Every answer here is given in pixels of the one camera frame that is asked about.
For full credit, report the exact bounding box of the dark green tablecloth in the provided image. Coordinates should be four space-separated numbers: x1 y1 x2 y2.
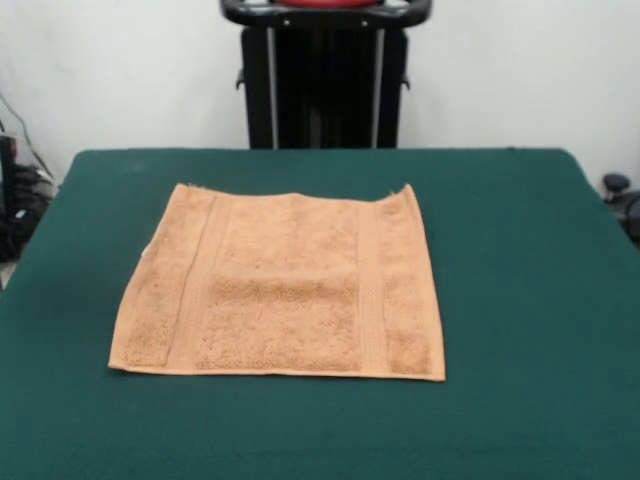
0 146 640 480

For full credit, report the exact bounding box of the tan terry towel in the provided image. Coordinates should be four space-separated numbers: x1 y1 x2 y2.
107 182 447 382

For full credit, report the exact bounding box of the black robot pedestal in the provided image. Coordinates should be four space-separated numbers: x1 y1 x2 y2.
218 0 432 150

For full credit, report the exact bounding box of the grey wall cable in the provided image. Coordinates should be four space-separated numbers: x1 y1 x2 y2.
0 92 54 181

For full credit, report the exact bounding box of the grey stand base black knob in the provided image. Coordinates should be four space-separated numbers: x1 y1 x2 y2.
602 172 640 236

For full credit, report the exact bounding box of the black cable bundle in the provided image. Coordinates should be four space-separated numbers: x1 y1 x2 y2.
0 164 56 264

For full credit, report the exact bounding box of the black equipment box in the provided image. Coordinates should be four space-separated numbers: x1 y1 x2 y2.
0 133 21 221

